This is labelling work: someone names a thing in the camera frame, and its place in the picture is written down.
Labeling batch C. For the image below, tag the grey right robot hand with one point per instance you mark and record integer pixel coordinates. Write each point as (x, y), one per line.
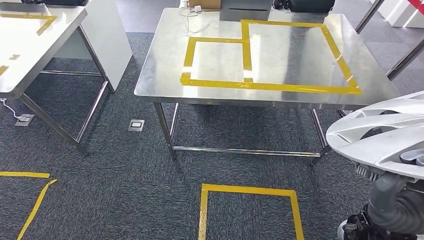
(384, 195)

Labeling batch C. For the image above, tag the silver wheel hubcap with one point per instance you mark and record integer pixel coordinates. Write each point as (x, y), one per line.
(374, 149)

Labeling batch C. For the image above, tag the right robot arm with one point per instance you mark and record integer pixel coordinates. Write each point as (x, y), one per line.
(410, 215)

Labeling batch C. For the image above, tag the yellow tape outline on workbench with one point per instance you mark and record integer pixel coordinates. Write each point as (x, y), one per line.
(246, 49)

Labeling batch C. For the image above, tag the stainless steel workbench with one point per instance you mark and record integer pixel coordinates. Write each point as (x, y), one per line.
(159, 76)

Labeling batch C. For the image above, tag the yellow floor tape square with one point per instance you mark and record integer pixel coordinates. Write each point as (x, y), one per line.
(23, 174)
(248, 189)

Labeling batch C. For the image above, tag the white display block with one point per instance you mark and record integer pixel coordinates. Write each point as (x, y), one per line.
(400, 16)

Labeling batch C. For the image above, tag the red barrier belt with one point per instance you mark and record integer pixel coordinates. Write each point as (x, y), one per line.
(418, 5)

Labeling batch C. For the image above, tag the black bag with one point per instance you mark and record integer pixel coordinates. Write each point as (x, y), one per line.
(311, 6)

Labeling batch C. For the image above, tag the grey metal box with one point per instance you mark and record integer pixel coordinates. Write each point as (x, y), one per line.
(245, 15)

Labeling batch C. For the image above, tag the steel floor socket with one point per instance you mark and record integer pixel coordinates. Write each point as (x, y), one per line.
(24, 120)
(136, 125)

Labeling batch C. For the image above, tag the brown cardboard box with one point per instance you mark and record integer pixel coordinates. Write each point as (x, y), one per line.
(205, 4)

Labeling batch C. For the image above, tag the white panel furniture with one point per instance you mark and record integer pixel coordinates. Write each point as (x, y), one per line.
(109, 43)

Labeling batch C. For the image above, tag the small tan tape piece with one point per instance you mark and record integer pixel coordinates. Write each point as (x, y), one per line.
(14, 57)

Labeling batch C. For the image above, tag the yellow tape on side table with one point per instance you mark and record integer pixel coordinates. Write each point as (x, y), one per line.
(26, 16)

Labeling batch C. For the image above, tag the steel frame side table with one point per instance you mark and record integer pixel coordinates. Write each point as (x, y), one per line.
(39, 46)

